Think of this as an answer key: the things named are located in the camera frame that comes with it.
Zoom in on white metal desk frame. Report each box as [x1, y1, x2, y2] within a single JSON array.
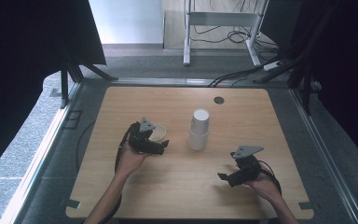
[[182, 0, 270, 67]]

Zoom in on person's left hand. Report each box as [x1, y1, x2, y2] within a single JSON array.
[[115, 140, 152, 179]]

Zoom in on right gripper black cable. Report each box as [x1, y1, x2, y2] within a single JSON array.
[[256, 159, 283, 197]]

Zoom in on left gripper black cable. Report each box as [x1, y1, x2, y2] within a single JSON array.
[[98, 122, 135, 224]]

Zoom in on dark floor socket cover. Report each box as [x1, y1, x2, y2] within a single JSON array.
[[62, 109, 84, 131]]

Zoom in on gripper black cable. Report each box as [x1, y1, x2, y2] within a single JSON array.
[[256, 159, 283, 197], [98, 122, 135, 224]]

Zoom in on black metal stand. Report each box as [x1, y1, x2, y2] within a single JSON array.
[[59, 43, 119, 110], [253, 6, 338, 117]]

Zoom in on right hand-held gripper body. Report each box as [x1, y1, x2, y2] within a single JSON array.
[[229, 145, 266, 187]]

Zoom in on white power strip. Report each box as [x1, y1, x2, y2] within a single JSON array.
[[262, 60, 283, 72]]

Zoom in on thin black floor cable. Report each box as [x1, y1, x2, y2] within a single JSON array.
[[75, 120, 97, 172]]

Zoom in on black curtain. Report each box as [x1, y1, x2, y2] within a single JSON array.
[[0, 0, 107, 183], [260, 0, 358, 175]]

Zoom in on black floor cables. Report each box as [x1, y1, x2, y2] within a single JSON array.
[[189, 0, 293, 88]]

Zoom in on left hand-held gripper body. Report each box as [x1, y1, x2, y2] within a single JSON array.
[[127, 117, 166, 156]]

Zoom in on person's right hand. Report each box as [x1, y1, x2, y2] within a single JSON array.
[[242, 172, 283, 203]]

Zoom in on aluminium frame rail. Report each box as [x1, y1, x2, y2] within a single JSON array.
[[0, 82, 83, 224], [82, 77, 293, 89], [289, 88, 358, 224]]

